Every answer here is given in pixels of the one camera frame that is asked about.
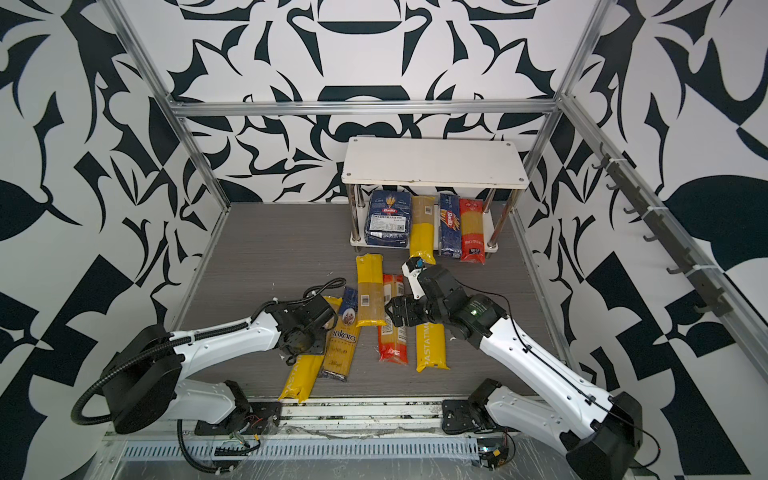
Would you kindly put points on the white slotted cable duct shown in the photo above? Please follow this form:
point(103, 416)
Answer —
point(458, 448)

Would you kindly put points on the blue Barilla pasta box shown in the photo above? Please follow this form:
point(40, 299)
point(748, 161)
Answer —
point(388, 221)

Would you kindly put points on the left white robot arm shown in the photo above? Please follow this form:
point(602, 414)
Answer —
point(151, 379)

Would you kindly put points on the wall hook rack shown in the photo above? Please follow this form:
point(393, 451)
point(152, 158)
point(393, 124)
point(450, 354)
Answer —
point(667, 231)

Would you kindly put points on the small circuit board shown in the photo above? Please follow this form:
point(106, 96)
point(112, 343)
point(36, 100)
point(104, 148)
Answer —
point(493, 452)

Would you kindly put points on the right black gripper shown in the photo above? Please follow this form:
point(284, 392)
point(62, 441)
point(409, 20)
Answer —
point(412, 318)

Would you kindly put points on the red label spaghetti bag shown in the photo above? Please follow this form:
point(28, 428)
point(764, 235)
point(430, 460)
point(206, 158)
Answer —
point(392, 340)

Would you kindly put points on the aluminium frame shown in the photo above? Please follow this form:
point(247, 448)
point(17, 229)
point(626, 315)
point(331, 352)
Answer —
point(743, 323)

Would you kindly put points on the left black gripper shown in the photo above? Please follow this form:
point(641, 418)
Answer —
point(319, 346)

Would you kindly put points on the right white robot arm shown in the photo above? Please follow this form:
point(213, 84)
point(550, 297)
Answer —
point(598, 433)

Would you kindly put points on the blue label spaghetti bag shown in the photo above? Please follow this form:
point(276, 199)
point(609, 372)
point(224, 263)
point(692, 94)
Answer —
point(343, 341)

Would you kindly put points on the yellow Pastatime bag right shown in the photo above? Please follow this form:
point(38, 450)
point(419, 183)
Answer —
point(430, 339)

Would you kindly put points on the yellow pastatime bag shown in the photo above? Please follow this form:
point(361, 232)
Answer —
point(430, 339)
point(302, 378)

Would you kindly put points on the blue Barilla spaghetti bag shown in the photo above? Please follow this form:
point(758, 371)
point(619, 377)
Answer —
point(449, 232)

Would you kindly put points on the yellow spaghetti bag short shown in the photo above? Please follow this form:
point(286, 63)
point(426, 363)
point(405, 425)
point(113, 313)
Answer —
point(371, 300)

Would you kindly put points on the white two-tier shelf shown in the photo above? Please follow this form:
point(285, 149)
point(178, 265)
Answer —
point(419, 163)

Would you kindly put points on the red yellow spaghetti bag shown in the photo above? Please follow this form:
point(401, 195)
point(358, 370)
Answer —
point(472, 231)

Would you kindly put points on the yellow Pastatime bag leftmost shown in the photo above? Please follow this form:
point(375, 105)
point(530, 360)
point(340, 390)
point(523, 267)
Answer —
point(302, 378)

